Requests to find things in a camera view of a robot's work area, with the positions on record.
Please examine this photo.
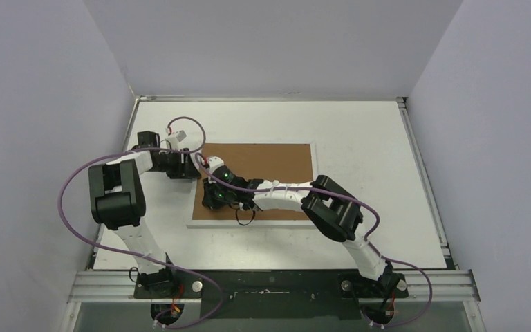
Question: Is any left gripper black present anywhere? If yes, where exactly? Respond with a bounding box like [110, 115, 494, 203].
[149, 149, 201, 180]

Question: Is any white picture frame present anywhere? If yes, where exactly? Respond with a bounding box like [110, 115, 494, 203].
[185, 141, 318, 230]

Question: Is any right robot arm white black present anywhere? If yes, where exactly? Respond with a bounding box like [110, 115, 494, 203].
[203, 165, 407, 297]

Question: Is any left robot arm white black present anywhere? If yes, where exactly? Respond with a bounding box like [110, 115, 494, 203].
[88, 131, 201, 298]

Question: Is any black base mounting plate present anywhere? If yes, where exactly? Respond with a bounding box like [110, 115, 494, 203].
[133, 269, 409, 324]

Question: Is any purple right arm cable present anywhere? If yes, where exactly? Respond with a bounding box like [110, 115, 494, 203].
[194, 151, 434, 330]

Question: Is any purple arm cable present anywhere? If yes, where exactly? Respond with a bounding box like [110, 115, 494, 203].
[57, 115, 225, 331]
[194, 151, 434, 330]

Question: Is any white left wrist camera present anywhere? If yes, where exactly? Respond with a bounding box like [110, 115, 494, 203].
[163, 128, 187, 150]

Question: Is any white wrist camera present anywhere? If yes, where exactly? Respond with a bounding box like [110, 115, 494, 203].
[163, 128, 187, 150]
[205, 156, 225, 174]

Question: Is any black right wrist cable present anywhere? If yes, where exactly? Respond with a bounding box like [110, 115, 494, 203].
[235, 207, 257, 228]

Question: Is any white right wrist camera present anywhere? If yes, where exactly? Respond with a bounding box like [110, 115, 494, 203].
[205, 156, 225, 174]

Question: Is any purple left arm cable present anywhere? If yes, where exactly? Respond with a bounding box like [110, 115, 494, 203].
[57, 115, 225, 331]

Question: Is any aluminium front rail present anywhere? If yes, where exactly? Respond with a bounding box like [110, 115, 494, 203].
[68, 270, 481, 303]

